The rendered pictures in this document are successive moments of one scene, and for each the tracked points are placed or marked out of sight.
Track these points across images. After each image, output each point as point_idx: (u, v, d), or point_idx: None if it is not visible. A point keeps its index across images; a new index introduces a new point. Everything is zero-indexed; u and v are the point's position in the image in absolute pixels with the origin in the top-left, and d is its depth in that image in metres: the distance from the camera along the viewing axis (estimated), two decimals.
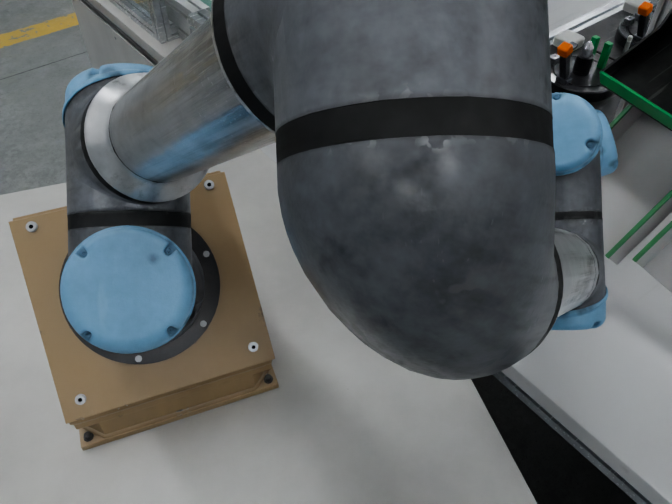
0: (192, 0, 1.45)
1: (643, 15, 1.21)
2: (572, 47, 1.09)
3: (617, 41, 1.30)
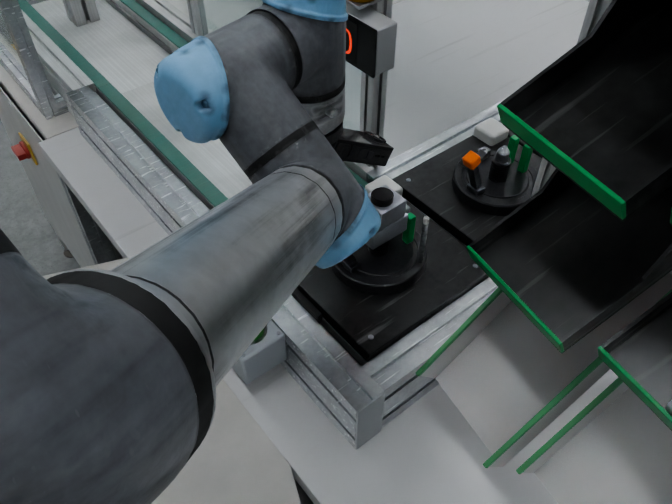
0: (76, 74, 1.28)
1: None
2: (479, 158, 0.92)
3: None
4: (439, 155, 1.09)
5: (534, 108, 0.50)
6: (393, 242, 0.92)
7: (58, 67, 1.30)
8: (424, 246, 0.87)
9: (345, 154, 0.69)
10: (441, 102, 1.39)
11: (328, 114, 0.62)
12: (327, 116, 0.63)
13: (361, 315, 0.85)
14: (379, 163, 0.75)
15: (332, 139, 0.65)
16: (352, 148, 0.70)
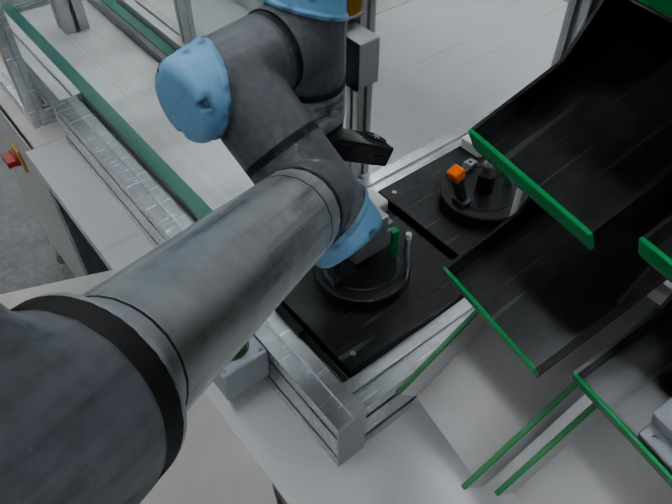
0: (63, 83, 1.28)
1: None
2: (464, 172, 0.92)
3: None
4: (426, 167, 1.08)
5: (506, 133, 0.50)
6: (377, 256, 0.91)
7: (45, 76, 1.30)
8: (407, 261, 0.86)
9: (345, 154, 0.69)
10: (431, 111, 1.39)
11: (328, 114, 0.62)
12: (327, 116, 0.63)
13: (343, 331, 0.85)
14: (379, 163, 0.75)
15: (332, 139, 0.65)
16: (352, 148, 0.70)
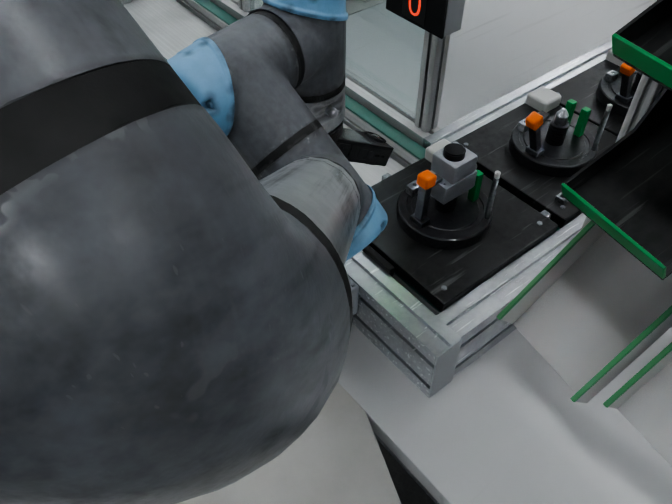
0: None
1: (626, 75, 1.06)
2: (542, 119, 0.95)
3: (598, 99, 1.16)
4: (494, 121, 1.11)
5: (645, 39, 0.53)
6: (459, 200, 0.94)
7: None
8: (493, 201, 0.89)
9: (345, 154, 0.69)
10: (484, 77, 1.41)
11: (328, 114, 0.62)
12: (327, 116, 0.63)
13: (432, 268, 0.87)
14: (379, 163, 0.75)
15: (332, 139, 0.65)
16: (352, 148, 0.70)
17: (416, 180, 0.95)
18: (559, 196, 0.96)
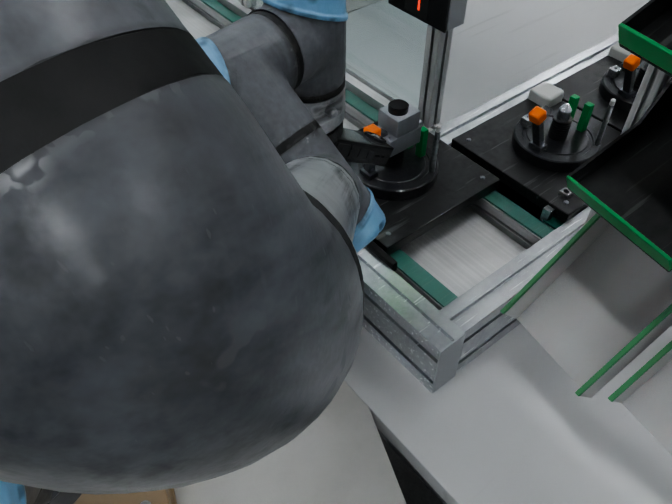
0: None
1: (629, 70, 1.06)
2: (545, 113, 0.94)
3: (601, 95, 1.15)
4: (496, 117, 1.11)
5: (652, 29, 0.52)
6: (407, 156, 1.00)
7: None
8: (436, 155, 0.95)
9: (345, 154, 0.69)
10: (486, 73, 1.41)
11: (328, 114, 0.62)
12: (327, 116, 0.63)
13: None
14: (379, 163, 0.75)
15: (332, 139, 0.65)
16: (352, 148, 0.70)
17: None
18: (562, 191, 0.96)
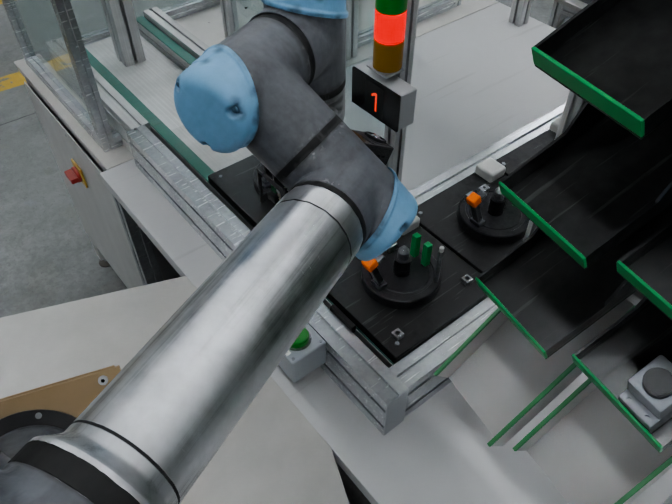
0: (133, 114, 1.48)
1: (472, 206, 1.13)
2: (376, 262, 1.01)
3: (457, 219, 1.22)
4: None
5: (525, 183, 0.70)
6: None
7: (116, 107, 1.50)
8: None
9: None
10: (449, 136, 1.59)
11: None
12: None
13: None
14: None
15: None
16: None
17: None
18: (394, 333, 1.03)
